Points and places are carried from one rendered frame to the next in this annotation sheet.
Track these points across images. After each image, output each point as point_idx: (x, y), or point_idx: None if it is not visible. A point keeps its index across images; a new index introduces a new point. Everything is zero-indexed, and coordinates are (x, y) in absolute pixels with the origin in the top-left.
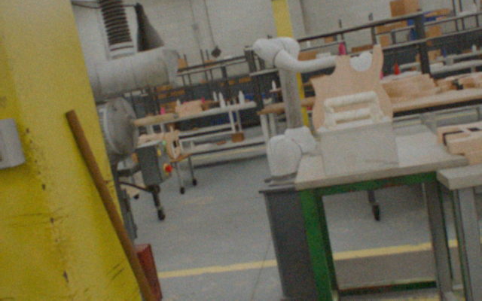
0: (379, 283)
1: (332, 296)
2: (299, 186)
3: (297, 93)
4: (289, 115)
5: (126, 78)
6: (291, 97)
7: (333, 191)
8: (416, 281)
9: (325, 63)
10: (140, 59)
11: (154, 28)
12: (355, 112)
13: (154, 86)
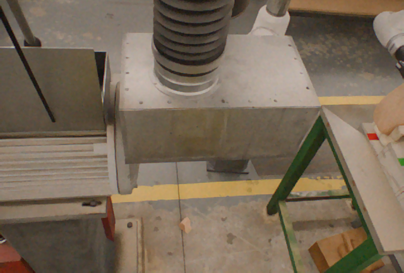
0: (319, 193)
1: (283, 210)
2: (386, 253)
3: None
4: None
5: (199, 142)
6: None
7: None
8: (349, 194)
9: None
10: (255, 115)
11: None
12: None
13: (257, 157)
